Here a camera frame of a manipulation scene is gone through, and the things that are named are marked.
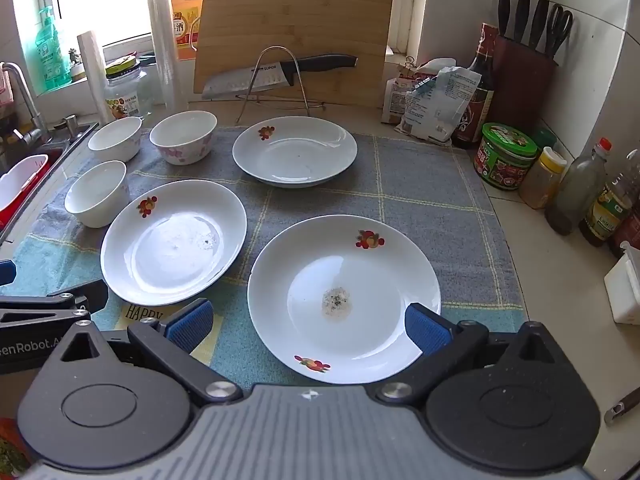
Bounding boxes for steel sink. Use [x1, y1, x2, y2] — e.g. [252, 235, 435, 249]
[0, 120, 100, 248]

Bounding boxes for small potted plant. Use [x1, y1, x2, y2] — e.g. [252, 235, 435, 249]
[67, 47, 87, 82]

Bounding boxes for black knife handle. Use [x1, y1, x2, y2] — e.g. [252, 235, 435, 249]
[497, 0, 514, 40]
[529, 0, 551, 53]
[514, 0, 532, 45]

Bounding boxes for steel faucet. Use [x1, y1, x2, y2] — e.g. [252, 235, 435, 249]
[0, 62, 50, 147]

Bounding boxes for yellow label bottle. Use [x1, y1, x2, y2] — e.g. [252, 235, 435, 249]
[578, 149, 640, 247]

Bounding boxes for white plate fruit print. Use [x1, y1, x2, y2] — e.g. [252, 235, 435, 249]
[232, 116, 359, 189]
[100, 179, 248, 307]
[247, 215, 442, 386]

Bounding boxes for white plastic box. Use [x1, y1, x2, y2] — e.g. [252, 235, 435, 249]
[603, 241, 640, 325]

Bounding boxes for metal wire rack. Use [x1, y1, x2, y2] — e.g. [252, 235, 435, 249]
[235, 46, 327, 124]

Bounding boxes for red sauce bottle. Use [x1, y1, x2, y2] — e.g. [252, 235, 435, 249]
[606, 205, 640, 259]

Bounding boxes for yellow lid spice jar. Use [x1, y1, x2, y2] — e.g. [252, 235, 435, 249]
[518, 146, 569, 210]

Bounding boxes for dark soy sauce bottle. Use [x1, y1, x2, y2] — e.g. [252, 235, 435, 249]
[451, 22, 497, 151]

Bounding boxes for orange cooking wine jug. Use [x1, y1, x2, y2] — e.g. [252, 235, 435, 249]
[167, 0, 208, 62]

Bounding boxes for bamboo cutting board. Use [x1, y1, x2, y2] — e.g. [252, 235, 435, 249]
[193, 0, 396, 109]

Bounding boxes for white plastic bag blue print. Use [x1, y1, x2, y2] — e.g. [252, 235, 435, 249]
[397, 66, 482, 144]

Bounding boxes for clear plastic cup stack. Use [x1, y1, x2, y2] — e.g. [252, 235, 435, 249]
[146, 0, 179, 113]

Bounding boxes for white paper flour bag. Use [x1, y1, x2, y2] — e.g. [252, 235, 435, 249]
[381, 57, 443, 126]

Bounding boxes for red cap oil bottle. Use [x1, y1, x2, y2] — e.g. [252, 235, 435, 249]
[543, 137, 614, 236]

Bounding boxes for black handled kitchen knife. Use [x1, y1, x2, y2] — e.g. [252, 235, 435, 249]
[202, 53, 359, 100]

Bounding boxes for small green cap jar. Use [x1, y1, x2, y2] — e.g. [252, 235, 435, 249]
[531, 127, 559, 155]

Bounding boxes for colourful food packet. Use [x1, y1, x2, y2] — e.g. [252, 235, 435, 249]
[0, 417, 32, 480]

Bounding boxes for black kitchen scissors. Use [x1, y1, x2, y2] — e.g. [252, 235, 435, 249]
[544, 3, 575, 59]

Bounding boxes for red plastic basin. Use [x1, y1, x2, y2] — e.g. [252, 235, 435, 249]
[0, 157, 52, 228]

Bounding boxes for grey checked dish mat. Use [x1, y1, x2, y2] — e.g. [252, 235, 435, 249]
[10, 125, 526, 396]

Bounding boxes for white floral bowl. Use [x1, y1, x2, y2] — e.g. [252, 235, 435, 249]
[149, 110, 219, 166]

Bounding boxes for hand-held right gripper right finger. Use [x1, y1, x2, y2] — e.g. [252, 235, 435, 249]
[376, 303, 556, 406]

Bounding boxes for green dish soap bottle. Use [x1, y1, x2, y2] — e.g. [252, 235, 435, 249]
[34, 6, 74, 94]

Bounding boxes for white plastic wrap roll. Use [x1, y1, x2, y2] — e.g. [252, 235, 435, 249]
[76, 31, 115, 125]

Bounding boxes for glass jar yellow lid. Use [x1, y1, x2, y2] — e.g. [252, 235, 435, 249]
[103, 54, 149, 122]

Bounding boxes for green lid sauce jar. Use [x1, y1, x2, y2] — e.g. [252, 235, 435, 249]
[473, 123, 539, 191]

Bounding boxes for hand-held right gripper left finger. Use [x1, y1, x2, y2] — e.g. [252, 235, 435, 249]
[61, 298, 241, 407]

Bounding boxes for dark red knife block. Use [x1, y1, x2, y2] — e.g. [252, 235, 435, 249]
[492, 35, 559, 133]

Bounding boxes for dark utensil handle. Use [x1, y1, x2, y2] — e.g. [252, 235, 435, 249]
[603, 387, 640, 426]

